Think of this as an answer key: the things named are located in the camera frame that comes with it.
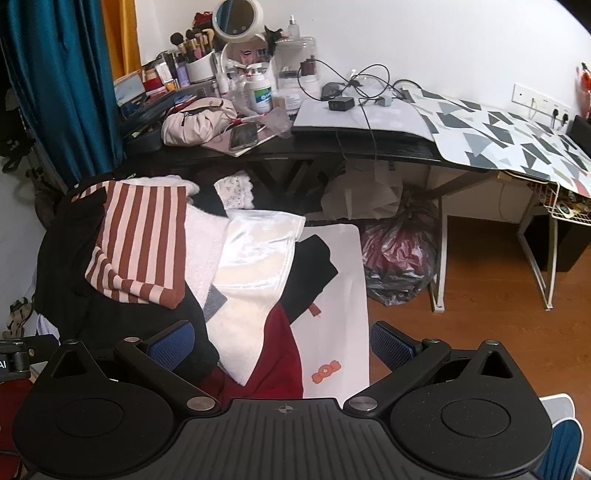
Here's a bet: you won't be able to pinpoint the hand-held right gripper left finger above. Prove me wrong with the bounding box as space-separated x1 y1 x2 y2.
50 320 222 415

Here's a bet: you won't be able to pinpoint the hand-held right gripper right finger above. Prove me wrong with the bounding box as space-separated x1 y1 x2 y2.
344 322 516 412

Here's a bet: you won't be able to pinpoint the black sweater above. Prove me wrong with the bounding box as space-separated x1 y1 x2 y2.
34 173 220 384

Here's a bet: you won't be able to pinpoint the beige sandals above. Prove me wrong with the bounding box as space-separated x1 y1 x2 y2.
2 298 36 341

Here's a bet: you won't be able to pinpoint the red cloth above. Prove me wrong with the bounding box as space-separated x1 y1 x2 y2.
0 378 36 480

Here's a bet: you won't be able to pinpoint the white candy-print cushion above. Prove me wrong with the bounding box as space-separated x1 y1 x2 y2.
295 223 371 400

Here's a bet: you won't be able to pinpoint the dark plastic bag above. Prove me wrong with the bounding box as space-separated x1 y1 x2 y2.
360 187 443 306

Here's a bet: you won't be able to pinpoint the dark red garment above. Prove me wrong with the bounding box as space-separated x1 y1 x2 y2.
198 305 305 400

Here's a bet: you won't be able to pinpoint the black garment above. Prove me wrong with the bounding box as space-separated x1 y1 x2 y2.
279 234 340 326

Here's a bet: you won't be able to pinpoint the brown white striped garment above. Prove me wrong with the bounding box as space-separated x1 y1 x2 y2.
84 181 188 310

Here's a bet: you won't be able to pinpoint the white satin garment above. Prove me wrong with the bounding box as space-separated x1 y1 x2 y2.
205 210 308 386

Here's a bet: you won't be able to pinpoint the white lace garment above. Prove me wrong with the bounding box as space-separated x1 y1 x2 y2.
215 171 256 210

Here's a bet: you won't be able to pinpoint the blue chair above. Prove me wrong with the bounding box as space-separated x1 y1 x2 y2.
538 392 585 480

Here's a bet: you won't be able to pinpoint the black bin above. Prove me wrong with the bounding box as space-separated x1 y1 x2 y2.
524 215 588 273

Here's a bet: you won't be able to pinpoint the black desk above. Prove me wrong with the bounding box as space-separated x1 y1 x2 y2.
122 129 497 219

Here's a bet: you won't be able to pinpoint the black smartphone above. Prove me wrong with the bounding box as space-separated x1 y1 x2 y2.
229 124 260 151

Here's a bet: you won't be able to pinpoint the pink bag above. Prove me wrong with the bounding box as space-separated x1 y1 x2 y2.
161 98 238 147

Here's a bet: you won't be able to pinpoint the geometric patterned mat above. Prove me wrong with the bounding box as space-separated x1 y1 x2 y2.
397 85 591 195

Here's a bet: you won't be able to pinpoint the pink tablet case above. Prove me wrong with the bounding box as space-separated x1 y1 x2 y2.
201 121 279 158

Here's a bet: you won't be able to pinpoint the dark hanging bags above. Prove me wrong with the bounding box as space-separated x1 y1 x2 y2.
0 46 29 172

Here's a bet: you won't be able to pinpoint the white pump bottle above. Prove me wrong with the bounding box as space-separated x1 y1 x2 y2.
243 64 274 114

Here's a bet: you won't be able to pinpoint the pile of cosmetics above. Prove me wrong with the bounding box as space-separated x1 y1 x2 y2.
113 48 242 117

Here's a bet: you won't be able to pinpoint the white brush holder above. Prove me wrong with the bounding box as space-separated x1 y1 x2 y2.
185 51 219 85

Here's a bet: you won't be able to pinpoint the black box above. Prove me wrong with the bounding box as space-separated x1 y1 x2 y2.
570 115 591 161

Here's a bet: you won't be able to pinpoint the teal curtain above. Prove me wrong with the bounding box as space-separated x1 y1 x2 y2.
0 0 127 188

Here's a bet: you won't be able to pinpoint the clear cosmetic organiser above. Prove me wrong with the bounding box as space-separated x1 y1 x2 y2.
272 36 322 112

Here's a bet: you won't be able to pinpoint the bunch of makeup brushes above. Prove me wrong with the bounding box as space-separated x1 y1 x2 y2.
170 28 219 62

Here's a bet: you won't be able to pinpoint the orange red ornament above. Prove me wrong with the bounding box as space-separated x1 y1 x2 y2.
576 62 591 119

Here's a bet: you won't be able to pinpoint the round white mirror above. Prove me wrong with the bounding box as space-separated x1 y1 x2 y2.
213 0 278 79

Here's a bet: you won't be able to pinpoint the white metal desk frame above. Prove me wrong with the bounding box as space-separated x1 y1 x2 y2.
427 168 560 312

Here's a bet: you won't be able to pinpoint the white wire basket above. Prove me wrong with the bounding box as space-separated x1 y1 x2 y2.
526 178 591 223

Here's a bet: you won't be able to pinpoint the black cable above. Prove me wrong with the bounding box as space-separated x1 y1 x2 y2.
295 64 419 162

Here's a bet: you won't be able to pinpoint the white wall socket panel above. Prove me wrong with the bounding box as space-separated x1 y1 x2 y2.
512 83 573 128

